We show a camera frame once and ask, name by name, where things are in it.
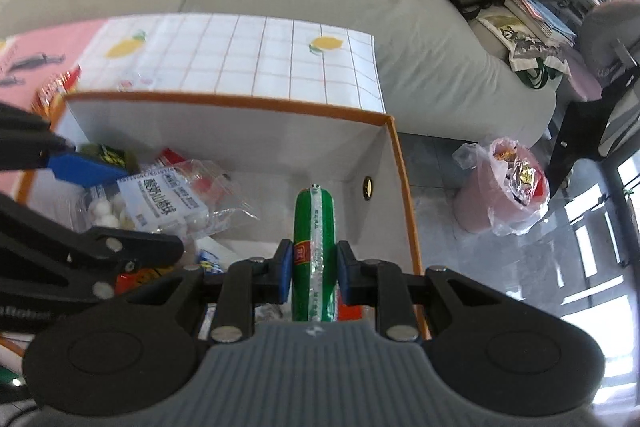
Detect yellow waffle snack bag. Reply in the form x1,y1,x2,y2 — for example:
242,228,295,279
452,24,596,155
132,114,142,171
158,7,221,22
115,267,174,296

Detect green sausage stick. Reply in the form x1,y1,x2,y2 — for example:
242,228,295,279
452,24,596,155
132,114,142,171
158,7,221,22
292,184,337,322

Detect white candy ball packet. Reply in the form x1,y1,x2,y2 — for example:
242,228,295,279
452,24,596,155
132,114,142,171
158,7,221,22
70,159,258,244

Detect pink trash bin with bag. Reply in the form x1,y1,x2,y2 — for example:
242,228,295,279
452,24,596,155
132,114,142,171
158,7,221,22
452,138,550,236

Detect white blue snack bag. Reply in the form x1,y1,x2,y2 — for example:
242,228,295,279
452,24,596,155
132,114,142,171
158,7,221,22
195,237,250,274

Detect orange cardboard box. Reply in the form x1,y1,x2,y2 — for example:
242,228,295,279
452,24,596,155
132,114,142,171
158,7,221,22
1,92,422,334

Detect pink white tablecloth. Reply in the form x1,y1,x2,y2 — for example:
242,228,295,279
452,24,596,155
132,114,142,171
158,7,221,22
1,14,404,202

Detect dark brown snack packet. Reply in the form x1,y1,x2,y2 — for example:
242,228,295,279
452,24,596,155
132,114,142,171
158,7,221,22
79,143,140,174

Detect printed tote bag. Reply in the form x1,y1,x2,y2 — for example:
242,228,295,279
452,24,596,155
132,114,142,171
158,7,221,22
476,6,570,90

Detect stack of books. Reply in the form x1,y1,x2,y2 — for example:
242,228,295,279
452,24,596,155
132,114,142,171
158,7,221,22
503,0,576,46

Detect orange spicy stick snack bag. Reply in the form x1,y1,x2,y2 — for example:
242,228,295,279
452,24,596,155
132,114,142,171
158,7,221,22
32,66,81,117

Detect grey desk chair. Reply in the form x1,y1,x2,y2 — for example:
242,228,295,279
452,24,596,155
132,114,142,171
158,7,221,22
576,0,639,79

